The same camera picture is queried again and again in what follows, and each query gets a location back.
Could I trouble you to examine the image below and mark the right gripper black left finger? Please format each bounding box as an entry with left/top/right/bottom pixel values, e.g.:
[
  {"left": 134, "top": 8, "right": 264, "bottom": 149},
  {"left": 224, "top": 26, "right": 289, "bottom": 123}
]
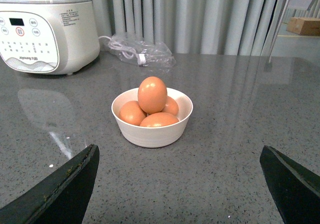
[{"left": 0, "top": 144, "right": 100, "bottom": 224}]

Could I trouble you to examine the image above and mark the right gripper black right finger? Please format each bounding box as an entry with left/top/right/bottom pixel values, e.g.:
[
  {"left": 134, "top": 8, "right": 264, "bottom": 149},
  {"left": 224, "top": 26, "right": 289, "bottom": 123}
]
[{"left": 259, "top": 146, "right": 320, "bottom": 224}]

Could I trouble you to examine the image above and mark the brown egg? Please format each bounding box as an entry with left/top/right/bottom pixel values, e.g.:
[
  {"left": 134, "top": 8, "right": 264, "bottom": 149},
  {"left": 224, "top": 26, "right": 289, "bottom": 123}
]
[
  {"left": 162, "top": 96, "right": 179, "bottom": 116},
  {"left": 118, "top": 100, "right": 147, "bottom": 126},
  {"left": 140, "top": 112, "right": 179, "bottom": 127},
  {"left": 137, "top": 76, "right": 168, "bottom": 114}
]

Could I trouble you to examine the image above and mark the cardboard box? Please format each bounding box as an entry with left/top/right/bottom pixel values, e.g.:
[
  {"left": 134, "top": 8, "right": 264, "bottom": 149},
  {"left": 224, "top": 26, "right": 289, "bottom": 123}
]
[{"left": 286, "top": 17, "right": 320, "bottom": 36}]

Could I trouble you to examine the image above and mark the white bowl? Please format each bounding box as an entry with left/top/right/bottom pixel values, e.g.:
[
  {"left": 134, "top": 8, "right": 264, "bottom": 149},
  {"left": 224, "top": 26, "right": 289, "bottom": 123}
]
[{"left": 111, "top": 88, "right": 193, "bottom": 148}]

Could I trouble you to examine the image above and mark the clear plastic bag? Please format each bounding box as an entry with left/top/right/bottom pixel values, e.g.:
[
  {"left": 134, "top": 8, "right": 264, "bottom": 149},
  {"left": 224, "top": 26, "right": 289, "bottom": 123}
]
[{"left": 99, "top": 32, "right": 176, "bottom": 68}]

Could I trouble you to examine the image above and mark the white Joyoung blender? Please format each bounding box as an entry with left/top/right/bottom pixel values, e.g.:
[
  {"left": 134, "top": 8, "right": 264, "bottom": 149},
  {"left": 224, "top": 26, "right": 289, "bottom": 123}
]
[{"left": 0, "top": 0, "right": 100, "bottom": 74}]

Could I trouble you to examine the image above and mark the metal tripod leg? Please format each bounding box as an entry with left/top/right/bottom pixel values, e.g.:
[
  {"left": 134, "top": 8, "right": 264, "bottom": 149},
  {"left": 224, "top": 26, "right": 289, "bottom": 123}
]
[{"left": 268, "top": 0, "right": 290, "bottom": 63}]

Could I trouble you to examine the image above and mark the white power cable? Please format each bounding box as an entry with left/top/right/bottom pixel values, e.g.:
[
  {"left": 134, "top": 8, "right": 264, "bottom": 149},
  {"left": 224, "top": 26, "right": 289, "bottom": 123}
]
[{"left": 98, "top": 35, "right": 148, "bottom": 67}]

